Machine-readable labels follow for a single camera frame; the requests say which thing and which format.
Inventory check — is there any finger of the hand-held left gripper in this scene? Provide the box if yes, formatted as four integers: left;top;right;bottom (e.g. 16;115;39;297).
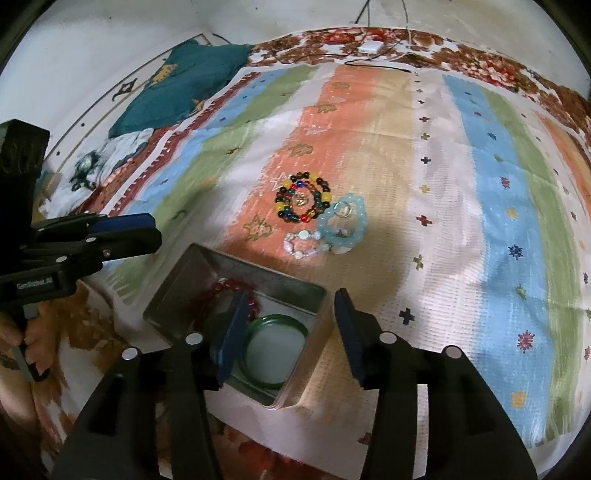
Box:
23;226;163;278
32;212;155;241

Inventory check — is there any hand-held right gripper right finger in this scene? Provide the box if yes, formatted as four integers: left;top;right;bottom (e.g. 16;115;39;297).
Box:
333;287;539;480

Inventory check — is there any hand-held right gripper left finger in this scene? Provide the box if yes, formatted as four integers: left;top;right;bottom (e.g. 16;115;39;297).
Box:
51;288;252;480

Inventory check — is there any red bead bracelet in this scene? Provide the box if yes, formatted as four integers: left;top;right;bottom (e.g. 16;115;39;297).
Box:
203;279;262;324

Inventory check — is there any green bangle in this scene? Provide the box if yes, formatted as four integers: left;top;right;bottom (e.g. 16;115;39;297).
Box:
235;314;309;386

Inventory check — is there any metal tin box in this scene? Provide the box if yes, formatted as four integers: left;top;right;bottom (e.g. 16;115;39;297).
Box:
143;242;334;411

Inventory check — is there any white pearl bracelet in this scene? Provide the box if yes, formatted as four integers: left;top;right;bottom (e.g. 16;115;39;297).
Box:
283;230;333;260

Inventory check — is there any light blue bead bracelet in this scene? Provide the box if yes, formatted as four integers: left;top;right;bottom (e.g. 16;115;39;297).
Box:
316;194;370;254

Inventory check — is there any multicolour glass bead bracelet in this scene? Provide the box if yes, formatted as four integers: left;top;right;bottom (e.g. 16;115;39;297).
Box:
281;181;324;219

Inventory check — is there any yellow and brown bead bracelet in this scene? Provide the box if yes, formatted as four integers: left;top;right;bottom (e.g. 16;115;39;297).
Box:
274;171;334;224

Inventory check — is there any person's left hand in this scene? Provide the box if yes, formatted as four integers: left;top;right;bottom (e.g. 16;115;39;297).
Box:
0;302;54;370

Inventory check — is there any white cloth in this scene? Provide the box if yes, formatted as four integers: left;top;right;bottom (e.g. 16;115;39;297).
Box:
39;128;155;217

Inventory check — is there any teal pillow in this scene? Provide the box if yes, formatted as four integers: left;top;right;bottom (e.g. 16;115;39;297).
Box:
108;38;252;139

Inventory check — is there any striped blanket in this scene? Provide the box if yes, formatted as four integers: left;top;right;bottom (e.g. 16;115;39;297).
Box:
108;60;591;450

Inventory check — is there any thin black cable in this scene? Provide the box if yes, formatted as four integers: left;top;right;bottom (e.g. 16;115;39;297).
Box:
212;32;250;47

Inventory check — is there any white cable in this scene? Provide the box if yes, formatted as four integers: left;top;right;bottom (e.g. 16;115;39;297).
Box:
401;0;413;56

